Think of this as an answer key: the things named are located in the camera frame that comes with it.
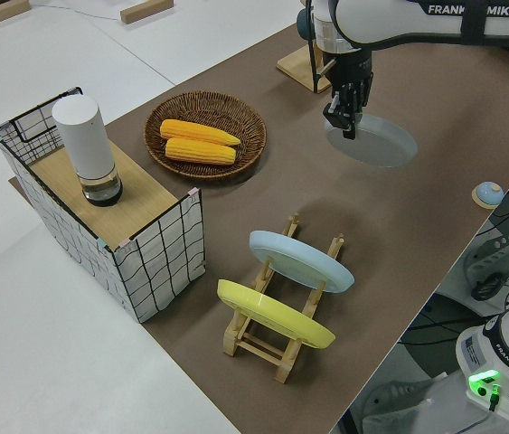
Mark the light blue plate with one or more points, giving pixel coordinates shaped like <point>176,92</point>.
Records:
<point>299,262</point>

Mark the black gripper short finger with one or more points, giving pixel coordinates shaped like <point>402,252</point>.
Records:
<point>362,95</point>

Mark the grid patterned open box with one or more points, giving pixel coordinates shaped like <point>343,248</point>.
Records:
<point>159,267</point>

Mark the yellow plate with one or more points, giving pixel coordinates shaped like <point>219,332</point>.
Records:
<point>272,312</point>

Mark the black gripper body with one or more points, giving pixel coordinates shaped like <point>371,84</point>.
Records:
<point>352,68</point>

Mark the white cylindrical bottle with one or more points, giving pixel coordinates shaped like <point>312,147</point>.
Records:
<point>84,140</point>

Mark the black gripper long finger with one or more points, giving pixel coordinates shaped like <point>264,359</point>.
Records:
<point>340,115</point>

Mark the wooden plate rack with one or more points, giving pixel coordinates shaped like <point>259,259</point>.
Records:
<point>258,350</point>

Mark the yellow corn cob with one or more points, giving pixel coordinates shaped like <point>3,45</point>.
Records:
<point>200,153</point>
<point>195,131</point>

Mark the brown wicker basket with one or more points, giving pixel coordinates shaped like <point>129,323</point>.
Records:
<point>245,122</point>

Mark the blue service bell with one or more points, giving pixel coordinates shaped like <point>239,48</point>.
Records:
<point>487,193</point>

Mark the gray metal plate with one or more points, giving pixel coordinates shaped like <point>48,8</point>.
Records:
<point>380,144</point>

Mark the brown table mat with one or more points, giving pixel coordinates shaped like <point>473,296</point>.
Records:
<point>371,253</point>

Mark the wooden stand with teal knob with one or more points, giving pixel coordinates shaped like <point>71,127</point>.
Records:
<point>299,65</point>

